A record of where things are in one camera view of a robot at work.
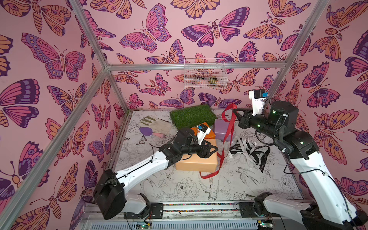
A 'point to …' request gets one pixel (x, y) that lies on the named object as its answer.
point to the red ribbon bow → (223, 154)
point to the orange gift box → (212, 135)
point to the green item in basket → (213, 81)
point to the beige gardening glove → (157, 126)
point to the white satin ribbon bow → (247, 147)
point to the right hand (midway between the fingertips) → (236, 108)
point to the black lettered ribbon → (237, 148)
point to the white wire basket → (205, 73)
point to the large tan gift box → (196, 163)
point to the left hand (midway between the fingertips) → (215, 146)
